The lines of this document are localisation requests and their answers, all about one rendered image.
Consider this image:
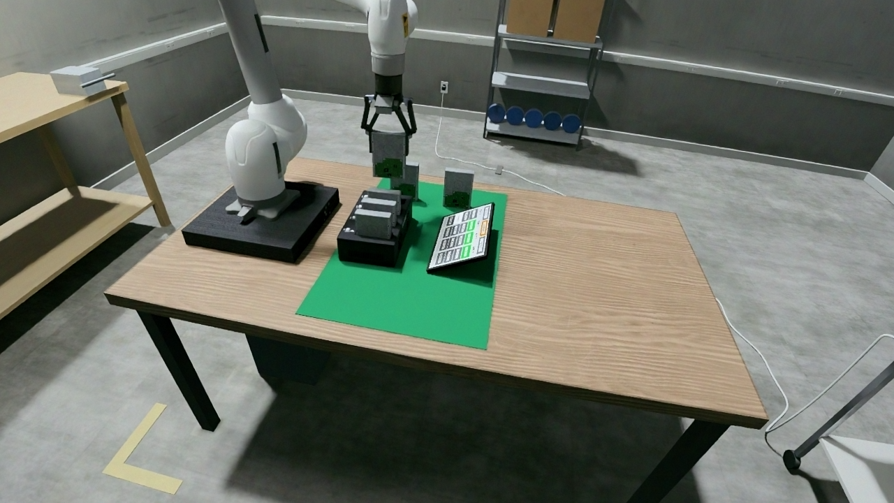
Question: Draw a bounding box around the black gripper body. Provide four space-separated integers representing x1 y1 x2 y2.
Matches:
374 73 404 106

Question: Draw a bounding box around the green mat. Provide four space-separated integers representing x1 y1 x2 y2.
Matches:
295 181 507 350

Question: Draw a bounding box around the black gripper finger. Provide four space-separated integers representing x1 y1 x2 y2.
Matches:
360 94 379 153
393 98 417 156

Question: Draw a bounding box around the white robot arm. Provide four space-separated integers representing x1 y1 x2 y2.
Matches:
218 0 418 222

